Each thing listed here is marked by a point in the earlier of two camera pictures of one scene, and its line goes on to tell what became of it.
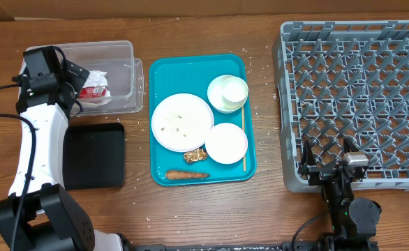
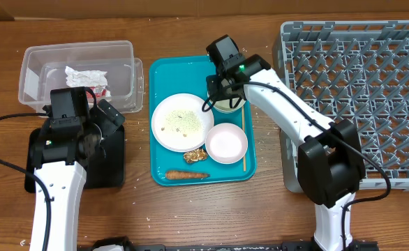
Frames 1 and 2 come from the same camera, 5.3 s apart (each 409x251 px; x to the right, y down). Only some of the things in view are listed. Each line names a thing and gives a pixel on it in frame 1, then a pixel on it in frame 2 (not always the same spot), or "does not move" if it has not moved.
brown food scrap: [195, 155] does not move
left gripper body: [75, 78] -> [101, 125]
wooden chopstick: [243, 127] does not move
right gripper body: [322, 175] -> [222, 94]
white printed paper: [96, 78] does not move
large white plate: [181, 123] does not move
